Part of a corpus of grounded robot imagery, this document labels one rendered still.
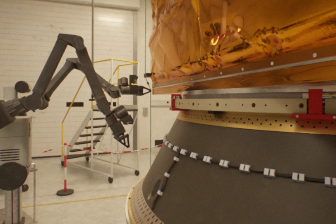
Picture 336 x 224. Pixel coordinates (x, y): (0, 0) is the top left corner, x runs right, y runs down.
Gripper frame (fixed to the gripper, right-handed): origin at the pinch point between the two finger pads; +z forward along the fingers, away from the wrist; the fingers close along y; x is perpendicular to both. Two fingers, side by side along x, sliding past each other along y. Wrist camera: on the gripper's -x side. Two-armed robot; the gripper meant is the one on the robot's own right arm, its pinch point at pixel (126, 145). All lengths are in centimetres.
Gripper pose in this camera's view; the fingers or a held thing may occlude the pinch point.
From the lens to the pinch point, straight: 154.3
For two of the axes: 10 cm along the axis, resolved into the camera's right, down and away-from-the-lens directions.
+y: -3.8, 0.1, 9.3
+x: -8.0, 5.0, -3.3
